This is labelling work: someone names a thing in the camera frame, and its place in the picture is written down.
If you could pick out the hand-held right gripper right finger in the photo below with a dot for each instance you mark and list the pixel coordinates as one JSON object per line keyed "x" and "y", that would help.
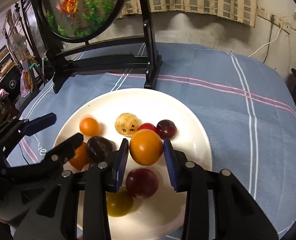
{"x": 170, "y": 165}

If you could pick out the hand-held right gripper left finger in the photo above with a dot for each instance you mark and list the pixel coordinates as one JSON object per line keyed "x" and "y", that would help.
{"x": 120, "y": 165}

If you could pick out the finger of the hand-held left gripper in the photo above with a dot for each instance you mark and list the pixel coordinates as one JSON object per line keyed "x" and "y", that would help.
{"x": 67, "y": 145}
{"x": 40, "y": 122}

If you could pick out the mandarin orange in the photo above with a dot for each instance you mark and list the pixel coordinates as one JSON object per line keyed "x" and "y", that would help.
{"x": 79, "y": 158}

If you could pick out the dark purple wrinkled fruit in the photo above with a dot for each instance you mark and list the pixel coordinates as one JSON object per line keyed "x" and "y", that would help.
{"x": 99, "y": 148}

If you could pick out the orange tomato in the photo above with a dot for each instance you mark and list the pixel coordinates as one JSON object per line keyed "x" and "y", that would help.
{"x": 90, "y": 126}
{"x": 146, "y": 146}

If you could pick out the white plate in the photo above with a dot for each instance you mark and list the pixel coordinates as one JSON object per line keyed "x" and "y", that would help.
{"x": 188, "y": 135}

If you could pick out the dark red plum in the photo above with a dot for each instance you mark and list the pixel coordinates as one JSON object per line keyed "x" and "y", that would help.
{"x": 166, "y": 129}

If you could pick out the yellow-green tomato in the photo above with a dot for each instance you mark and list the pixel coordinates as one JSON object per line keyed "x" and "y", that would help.
{"x": 119, "y": 203}

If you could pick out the spotted yellow loquat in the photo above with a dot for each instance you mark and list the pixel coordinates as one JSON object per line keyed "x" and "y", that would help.
{"x": 126, "y": 124}

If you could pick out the red cherry tomato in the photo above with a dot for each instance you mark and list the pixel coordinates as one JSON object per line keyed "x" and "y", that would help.
{"x": 148, "y": 127}

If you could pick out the pink cloth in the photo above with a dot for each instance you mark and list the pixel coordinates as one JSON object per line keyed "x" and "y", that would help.
{"x": 25, "y": 83}

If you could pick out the green plastic object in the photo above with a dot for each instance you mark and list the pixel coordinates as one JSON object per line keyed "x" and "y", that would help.
{"x": 34, "y": 66}

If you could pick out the blue striped tablecloth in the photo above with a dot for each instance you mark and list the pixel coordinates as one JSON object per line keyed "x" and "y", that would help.
{"x": 213, "y": 120}

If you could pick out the white electric fan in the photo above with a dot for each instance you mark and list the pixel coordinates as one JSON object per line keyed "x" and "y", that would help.
{"x": 16, "y": 42}

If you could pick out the dark wooden framed picture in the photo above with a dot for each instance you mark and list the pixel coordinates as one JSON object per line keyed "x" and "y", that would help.
{"x": 27, "y": 22}

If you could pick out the goldfish screen on black stand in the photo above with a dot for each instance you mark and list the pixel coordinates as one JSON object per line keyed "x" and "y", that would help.
{"x": 82, "y": 12}

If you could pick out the white wall socket row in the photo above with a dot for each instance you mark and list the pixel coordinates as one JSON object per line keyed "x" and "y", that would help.
{"x": 280, "y": 23}

